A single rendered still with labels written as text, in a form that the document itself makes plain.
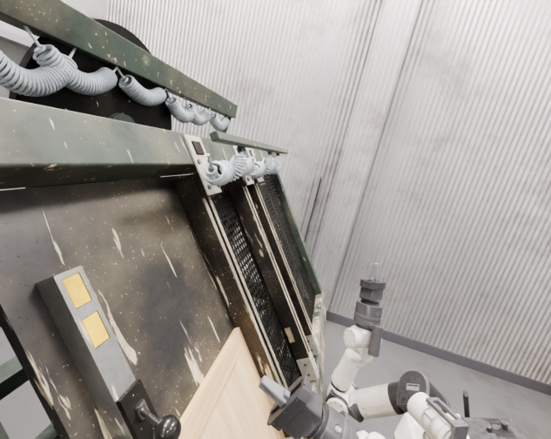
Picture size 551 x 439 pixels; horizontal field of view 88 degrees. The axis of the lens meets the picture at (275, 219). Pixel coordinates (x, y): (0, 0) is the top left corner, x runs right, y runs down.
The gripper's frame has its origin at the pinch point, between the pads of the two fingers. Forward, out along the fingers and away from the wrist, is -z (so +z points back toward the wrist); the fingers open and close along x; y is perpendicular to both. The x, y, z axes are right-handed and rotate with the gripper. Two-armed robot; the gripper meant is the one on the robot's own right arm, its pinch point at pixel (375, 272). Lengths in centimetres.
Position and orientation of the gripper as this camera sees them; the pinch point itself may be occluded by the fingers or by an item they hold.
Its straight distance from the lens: 106.2
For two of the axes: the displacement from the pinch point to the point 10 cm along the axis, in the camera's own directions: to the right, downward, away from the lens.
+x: -6.5, -1.6, -7.4
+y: -7.4, -1.1, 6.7
